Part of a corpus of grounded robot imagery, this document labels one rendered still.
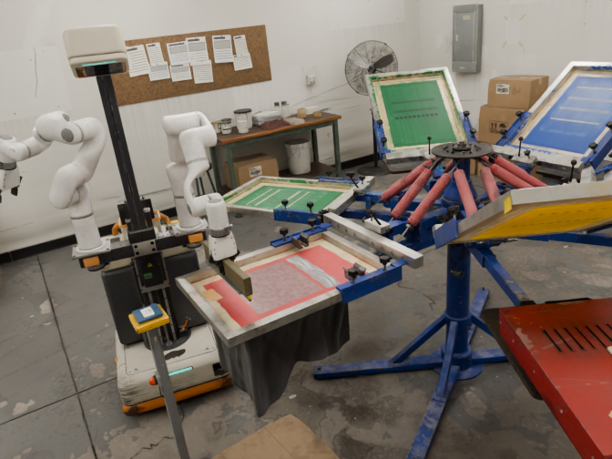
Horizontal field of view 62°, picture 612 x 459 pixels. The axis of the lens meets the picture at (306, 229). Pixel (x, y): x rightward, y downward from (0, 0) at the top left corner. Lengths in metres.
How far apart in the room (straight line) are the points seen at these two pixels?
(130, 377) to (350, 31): 5.11
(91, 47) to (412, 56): 5.86
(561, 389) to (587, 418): 0.10
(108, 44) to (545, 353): 1.78
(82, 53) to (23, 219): 3.80
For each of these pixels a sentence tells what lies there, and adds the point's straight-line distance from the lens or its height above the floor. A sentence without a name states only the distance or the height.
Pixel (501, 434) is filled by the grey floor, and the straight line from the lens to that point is 2.87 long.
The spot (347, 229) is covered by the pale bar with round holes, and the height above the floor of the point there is 1.03.
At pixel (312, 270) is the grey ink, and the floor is 0.96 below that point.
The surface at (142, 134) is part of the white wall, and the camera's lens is 5.76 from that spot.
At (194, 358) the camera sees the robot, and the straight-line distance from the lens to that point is 3.01.
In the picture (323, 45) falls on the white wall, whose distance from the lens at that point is 6.62.
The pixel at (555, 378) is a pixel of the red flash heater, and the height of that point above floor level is 1.10.
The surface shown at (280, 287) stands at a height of 0.96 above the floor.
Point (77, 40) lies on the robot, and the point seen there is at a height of 1.99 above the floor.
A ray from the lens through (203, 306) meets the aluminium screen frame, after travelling 2.03.
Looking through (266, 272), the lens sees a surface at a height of 0.96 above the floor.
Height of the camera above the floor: 2.00
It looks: 23 degrees down
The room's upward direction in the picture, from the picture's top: 6 degrees counter-clockwise
